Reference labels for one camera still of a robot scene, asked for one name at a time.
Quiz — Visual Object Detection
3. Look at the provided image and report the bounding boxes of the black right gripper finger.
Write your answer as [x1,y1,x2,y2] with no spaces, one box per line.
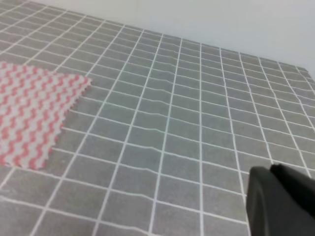
[246,164,315,236]

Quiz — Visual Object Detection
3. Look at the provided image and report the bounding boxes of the pink white wavy towel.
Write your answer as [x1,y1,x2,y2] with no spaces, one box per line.
[0,61,91,170]

